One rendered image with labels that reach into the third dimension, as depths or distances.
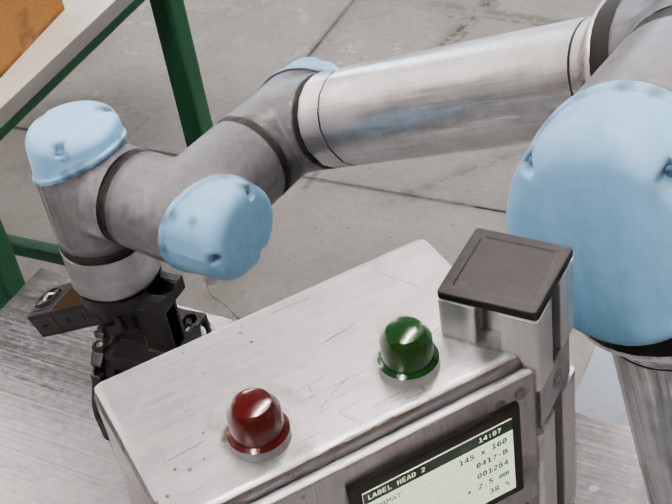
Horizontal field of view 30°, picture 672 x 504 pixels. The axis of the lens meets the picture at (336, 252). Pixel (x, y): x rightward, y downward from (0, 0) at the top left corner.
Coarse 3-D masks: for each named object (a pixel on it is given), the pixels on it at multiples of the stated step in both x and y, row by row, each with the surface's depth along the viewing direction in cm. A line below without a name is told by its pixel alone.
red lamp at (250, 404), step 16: (240, 400) 49; (256, 400) 49; (272, 400) 49; (240, 416) 49; (256, 416) 49; (272, 416) 49; (240, 432) 49; (256, 432) 49; (272, 432) 49; (288, 432) 50; (240, 448) 50; (256, 448) 49; (272, 448) 49
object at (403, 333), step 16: (400, 320) 52; (416, 320) 52; (384, 336) 51; (400, 336) 51; (416, 336) 51; (384, 352) 51; (400, 352) 51; (416, 352) 51; (432, 352) 52; (384, 368) 52; (400, 368) 51; (416, 368) 51; (432, 368) 52; (400, 384) 52; (416, 384) 52
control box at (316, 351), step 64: (384, 256) 58; (256, 320) 56; (320, 320) 55; (384, 320) 55; (128, 384) 54; (192, 384) 53; (256, 384) 53; (320, 384) 52; (384, 384) 52; (448, 384) 52; (512, 384) 52; (128, 448) 51; (192, 448) 51; (320, 448) 50; (384, 448) 50
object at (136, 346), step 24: (168, 288) 103; (96, 312) 102; (120, 312) 101; (144, 312) 102; (168, 312) 104; (192, 312) 108; (96, 336) 108; (120, 336) 107; (144, 336) 105; (168, 336) 103; (192, 336) 106; (96, 360) 107; (120, 360) 105; (144, 360) 104
